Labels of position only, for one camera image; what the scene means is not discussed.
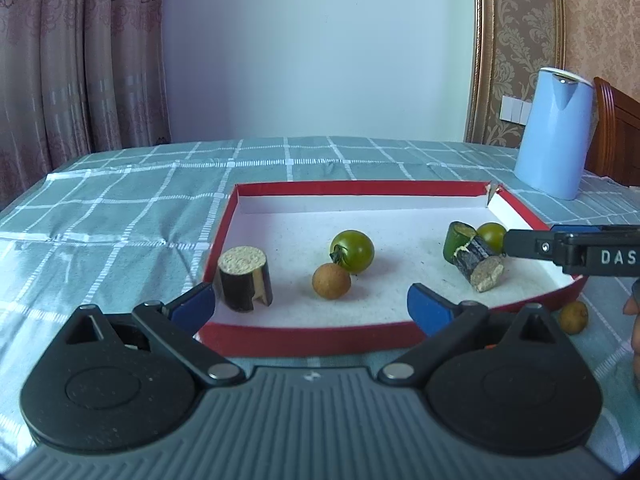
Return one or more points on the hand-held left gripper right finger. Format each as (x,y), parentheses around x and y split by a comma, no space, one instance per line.
(427,310)

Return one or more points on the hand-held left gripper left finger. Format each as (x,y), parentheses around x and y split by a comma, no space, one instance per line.
(195,307)

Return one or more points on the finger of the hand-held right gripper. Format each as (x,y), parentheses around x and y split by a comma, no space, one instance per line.
(580,229)
(530,246)

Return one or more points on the small green tomato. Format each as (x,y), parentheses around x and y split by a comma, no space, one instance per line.
(492,235)

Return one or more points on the dark eggplant piece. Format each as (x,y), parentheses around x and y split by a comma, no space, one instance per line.
(240,280)

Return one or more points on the green cucumber piece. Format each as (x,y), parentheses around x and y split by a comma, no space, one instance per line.
(454,240)

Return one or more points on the green tomato with stem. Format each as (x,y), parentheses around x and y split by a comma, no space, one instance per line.
(356,250)

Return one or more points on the brown longan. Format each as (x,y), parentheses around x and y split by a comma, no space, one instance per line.
(573,316)
(331,282)

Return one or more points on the red cardboard box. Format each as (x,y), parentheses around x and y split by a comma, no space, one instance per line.
(300,230)

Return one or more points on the person's right hand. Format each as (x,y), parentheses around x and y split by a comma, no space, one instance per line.
(636,335)

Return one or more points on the blue electric kettle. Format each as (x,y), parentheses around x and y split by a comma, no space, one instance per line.
(552,135)

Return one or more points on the wooden chair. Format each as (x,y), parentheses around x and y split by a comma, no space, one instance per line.
(617,130)

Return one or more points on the green checked tablecloth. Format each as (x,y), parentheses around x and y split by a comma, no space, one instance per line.
(125,220)

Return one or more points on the patterned pink curtain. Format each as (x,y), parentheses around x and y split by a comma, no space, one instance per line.
(85,70)

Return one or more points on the white wall switch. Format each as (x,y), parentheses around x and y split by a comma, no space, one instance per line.
(516,110)

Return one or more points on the golden wall moulding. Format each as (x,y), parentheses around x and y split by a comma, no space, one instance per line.
(479,60)

